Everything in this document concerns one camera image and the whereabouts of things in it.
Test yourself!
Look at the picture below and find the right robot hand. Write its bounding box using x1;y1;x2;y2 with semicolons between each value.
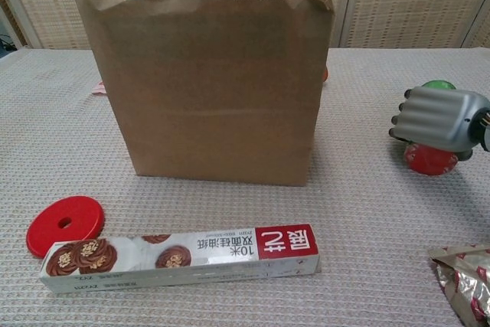
388;85;490;162

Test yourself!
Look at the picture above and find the green chip can red lid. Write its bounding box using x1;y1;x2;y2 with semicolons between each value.
404;80;459;177

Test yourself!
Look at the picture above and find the gold foil snack bag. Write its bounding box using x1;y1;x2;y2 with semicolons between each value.
427;244;490;327

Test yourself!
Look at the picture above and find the brown paper bag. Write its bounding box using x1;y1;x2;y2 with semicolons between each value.
73;0;335;188

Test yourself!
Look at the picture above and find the long baking paper box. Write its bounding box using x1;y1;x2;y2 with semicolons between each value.
39;223;322;294

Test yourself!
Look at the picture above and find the beige folding screen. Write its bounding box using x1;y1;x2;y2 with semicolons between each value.
0;0;490;51

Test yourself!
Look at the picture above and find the white woven tablecloth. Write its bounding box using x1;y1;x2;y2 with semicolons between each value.
0;47;490;327

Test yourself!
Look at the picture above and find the red disc with hole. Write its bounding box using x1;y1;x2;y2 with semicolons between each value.
25;195;106;259

